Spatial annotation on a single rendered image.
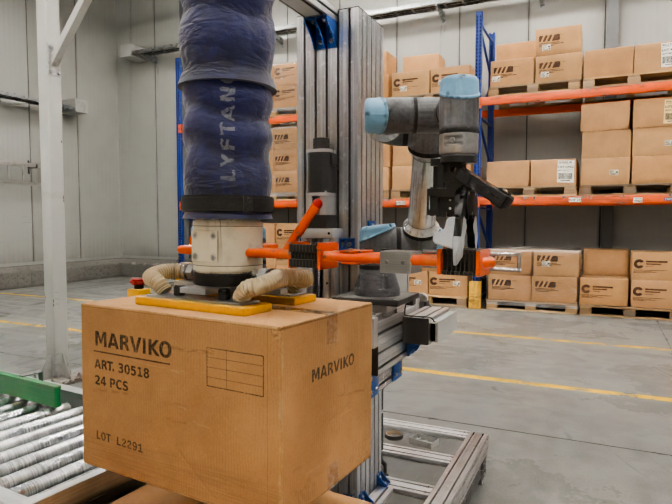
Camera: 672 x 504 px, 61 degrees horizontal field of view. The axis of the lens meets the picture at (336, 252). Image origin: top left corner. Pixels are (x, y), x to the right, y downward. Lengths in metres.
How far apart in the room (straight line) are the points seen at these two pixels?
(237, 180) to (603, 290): 7.35
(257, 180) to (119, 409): 0.63
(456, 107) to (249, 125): 0.49
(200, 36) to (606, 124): 7.37
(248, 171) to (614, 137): 7.33
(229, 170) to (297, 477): 0.68
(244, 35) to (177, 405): 0.84
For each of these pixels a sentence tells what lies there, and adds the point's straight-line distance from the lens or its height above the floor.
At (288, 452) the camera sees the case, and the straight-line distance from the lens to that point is 1.20.
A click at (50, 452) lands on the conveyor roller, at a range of 2.14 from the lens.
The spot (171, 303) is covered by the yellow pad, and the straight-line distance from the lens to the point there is 1.38.
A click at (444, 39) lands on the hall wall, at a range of 10.41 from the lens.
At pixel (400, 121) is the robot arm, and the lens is 1.22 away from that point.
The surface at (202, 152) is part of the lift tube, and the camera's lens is 1.36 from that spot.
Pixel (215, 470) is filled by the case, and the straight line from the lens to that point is 1.31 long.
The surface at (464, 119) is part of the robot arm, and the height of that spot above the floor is 1.47.
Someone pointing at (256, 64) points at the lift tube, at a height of 1.64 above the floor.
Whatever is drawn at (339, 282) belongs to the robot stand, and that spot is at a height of 1.06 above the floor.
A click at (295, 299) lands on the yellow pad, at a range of 1.39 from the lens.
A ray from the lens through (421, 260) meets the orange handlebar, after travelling 1.14.
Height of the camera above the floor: 1.28
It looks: 3 degrees down
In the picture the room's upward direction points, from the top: straight up
